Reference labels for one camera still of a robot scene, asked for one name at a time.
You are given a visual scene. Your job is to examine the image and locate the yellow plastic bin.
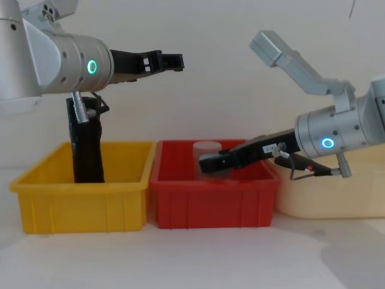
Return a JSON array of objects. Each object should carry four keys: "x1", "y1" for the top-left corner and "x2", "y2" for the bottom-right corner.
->
[{"x1": 8, "y1": 141, "x2": 158, "y2": 235}]

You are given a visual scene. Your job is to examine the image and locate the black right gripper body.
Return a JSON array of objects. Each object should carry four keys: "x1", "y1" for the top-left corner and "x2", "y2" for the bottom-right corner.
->
[{"x1": 233, "y1": 128, "x2": 302, "y2": 170}]

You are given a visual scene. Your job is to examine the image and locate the clear plastic cup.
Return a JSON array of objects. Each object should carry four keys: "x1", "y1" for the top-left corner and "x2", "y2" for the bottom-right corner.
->
[{"x1": 192, "y1": 140, "x2": 234, "y2": 181}]

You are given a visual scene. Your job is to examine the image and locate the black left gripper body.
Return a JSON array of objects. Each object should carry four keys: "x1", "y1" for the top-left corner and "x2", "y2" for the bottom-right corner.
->
[{"x1": 109, "y1": 48, "x2": 158, "y2": 84}]

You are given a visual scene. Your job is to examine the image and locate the cream plastic bin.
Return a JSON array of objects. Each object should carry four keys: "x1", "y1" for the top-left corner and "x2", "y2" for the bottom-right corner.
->
[{"x1": 269, "y1": 143, "x2": 385, "y2": 220}]

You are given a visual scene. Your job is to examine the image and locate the red plastic bin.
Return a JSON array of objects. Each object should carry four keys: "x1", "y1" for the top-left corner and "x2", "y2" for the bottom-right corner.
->
[{"x1": 149, "y1": 138, "x2": 282, "y2": 230}]

